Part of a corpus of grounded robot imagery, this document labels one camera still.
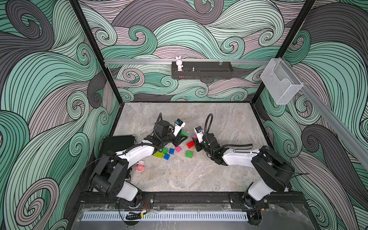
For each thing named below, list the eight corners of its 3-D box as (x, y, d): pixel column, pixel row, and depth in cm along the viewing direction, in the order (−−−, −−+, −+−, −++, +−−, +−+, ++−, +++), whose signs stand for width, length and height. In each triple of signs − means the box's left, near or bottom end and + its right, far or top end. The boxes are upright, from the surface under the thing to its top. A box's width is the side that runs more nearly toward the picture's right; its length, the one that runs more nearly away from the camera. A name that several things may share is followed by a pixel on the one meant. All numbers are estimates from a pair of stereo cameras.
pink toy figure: (135, 171, 85) (134, 170, 83) (137, 161, 89) (136, 160, 87) (144, 171, 85) (144, 170, 83) (146, 161, 89) (145, 160, 87)
